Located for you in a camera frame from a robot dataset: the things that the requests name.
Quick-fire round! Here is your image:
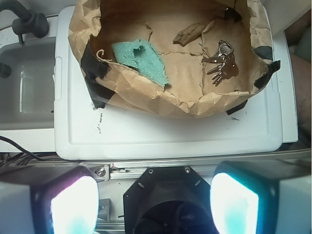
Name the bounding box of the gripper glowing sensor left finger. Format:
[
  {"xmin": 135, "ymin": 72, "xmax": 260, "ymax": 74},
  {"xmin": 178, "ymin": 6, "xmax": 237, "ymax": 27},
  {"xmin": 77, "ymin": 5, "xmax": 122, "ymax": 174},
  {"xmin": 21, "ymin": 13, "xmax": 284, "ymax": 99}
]
[{"xmin": 0, "ymin": 166, "xmax": 99, "ymax": 234}]

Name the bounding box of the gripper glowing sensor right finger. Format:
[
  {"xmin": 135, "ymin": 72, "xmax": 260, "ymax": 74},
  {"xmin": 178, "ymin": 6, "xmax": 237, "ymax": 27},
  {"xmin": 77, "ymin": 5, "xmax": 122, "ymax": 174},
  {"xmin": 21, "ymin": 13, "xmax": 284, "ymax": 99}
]
[{"xmin": 210, "ymin": 159, "xmax": 312, "ymax": 234}]

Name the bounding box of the silver key bunch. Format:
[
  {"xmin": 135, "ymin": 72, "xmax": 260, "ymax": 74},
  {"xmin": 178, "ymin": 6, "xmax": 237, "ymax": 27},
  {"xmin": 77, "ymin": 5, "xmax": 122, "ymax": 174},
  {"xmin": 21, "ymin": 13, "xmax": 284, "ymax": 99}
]
[{"xmin": 202, "ymin": 40, "xmax": 239, "ymax": 87}]

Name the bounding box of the white plastic tray lid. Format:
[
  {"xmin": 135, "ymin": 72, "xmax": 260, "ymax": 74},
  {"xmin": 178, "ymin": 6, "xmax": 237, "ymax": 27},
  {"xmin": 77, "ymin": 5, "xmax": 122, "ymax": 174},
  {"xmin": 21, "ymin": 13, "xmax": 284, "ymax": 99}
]
[{"xmin": 54, "ymin": 6, "xmax": 298, "ymax": 161}]

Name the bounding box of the teal cloth rag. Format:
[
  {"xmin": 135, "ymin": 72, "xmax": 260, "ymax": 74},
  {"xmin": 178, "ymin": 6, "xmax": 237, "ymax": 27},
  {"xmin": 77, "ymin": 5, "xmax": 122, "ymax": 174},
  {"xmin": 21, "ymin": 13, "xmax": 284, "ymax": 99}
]
[{"xmin": 112, "ymin": 39, "xmax": 171, "ymax": 88}]

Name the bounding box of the brown wood piece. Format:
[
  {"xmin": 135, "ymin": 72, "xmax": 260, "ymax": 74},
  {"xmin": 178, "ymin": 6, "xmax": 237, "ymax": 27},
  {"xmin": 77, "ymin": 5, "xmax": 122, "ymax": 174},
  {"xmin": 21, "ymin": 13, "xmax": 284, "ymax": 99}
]
[{"xmin": 173, "ymin": 22, "xmax": 206, "ymax": 47}]

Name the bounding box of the black clamp knob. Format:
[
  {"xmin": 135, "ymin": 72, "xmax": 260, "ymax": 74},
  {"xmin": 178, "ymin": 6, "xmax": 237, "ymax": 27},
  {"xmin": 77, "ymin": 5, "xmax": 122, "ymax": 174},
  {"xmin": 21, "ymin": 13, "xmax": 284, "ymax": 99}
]
[{"xmin": 0, "ymin": 0, "xmax": 49, "ymax": 45}]

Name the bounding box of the brown paper bag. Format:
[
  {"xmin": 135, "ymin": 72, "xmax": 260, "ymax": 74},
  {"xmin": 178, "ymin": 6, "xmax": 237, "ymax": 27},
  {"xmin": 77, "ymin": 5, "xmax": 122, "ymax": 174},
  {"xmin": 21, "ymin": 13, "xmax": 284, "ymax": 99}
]
[{"xmin": 68, "ymin": 0, "xmax": 280, "ymax": 118}]

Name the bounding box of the black cable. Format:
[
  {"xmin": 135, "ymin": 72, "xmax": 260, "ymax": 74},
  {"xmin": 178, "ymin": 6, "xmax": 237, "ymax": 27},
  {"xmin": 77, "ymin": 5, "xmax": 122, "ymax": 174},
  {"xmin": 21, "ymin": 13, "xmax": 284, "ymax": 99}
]
[{"xmin": 0, "ymin": 136, "xmax": 81, "ymax": 169}]

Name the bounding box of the silver corner bracket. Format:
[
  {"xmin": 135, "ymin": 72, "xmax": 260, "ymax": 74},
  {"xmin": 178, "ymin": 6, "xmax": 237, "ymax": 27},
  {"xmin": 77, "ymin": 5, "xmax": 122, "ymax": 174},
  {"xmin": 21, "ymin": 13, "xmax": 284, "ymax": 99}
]
[{"xmin": 89, "ymin": 164, "xmax": 112, "ymax": 181}]

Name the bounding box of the black octagonal mount plate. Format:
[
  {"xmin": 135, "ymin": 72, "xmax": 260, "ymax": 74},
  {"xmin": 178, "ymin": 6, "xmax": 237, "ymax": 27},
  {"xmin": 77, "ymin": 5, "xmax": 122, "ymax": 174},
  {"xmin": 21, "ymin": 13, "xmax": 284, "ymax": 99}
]
[{"xmin": 123, "ymin": 166, "xmax": 217, "ymax": 234}]

